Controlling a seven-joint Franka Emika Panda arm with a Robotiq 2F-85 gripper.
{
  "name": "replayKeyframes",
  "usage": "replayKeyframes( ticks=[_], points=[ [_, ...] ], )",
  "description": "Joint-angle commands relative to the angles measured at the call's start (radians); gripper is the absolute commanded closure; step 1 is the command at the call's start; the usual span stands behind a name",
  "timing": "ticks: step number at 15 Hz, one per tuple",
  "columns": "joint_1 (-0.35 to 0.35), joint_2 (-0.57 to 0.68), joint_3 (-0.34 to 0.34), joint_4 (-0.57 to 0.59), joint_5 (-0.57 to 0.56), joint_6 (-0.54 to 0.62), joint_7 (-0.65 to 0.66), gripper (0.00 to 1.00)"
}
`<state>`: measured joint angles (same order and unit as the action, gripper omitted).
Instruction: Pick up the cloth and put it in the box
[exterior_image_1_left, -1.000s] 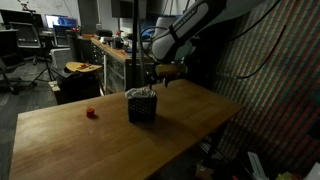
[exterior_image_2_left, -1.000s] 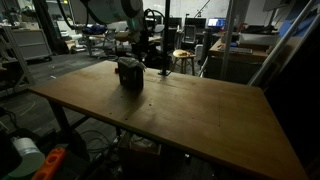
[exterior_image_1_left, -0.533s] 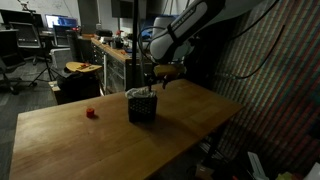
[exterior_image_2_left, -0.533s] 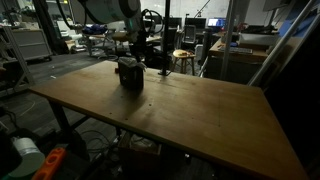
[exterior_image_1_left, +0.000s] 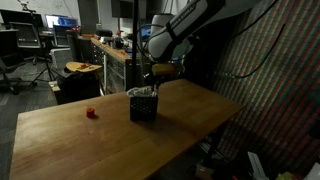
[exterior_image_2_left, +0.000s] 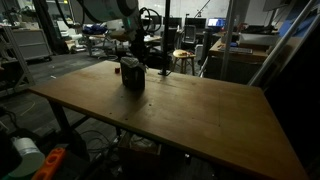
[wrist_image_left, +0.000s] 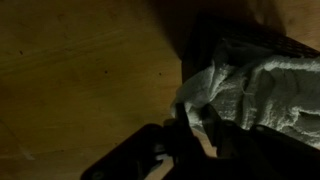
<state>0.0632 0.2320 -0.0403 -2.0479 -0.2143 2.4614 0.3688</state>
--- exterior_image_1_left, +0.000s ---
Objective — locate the black office chair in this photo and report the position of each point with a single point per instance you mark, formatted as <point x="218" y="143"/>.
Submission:
<point x="8" y="71"/>

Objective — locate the round wooden stool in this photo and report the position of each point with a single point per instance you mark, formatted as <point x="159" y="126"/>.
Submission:
<point x="81" y="66"/>

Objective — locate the white grey knitted cloth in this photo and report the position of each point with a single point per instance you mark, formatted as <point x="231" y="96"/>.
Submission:
<point x="141" y="91"/>

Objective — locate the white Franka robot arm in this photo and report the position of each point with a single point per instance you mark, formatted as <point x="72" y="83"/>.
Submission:
<point x="180" y="26"/>

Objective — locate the black camera tripod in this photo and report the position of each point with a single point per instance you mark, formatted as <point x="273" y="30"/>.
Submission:
<point x="46" y="68"/>

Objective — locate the wooden top workbench cabinet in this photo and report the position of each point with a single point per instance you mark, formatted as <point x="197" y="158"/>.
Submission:
<point x="115" y="65"/>

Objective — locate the yellow green object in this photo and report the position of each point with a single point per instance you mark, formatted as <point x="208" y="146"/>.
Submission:
<point x="284" y="176"/>

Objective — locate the small red block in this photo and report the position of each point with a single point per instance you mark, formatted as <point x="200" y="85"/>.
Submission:
<point x="90" y="113"/>

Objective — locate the striped colourful backdrop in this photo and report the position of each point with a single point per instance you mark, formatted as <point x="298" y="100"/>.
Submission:
<point x="283" y="110"/>

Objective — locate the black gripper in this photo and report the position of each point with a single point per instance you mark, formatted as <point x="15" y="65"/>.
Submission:
<point x="155" y="81"/>

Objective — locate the mesh back office chair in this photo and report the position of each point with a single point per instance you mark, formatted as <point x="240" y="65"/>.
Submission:
<point x="26" y="35"/>

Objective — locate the black vertical pole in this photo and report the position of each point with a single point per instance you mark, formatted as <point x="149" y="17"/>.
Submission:
<point x="134" y="43"/>

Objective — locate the white plastic bracket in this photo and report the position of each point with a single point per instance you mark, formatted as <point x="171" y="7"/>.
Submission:
<point x="257" y="165"/>

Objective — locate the black bag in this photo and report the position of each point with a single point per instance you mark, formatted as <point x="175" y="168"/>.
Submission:
<point x="78" y="87"/>

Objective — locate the lit blue computer monitor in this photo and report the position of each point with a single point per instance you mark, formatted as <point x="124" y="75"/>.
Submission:
<point x="61" y="20"/>

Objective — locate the black perforated box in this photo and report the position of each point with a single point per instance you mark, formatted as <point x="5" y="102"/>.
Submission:
<point x="144" y="108"/>

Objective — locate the dark wall screen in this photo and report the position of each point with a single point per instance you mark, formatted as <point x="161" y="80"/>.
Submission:
<point x="125" y="8"/>

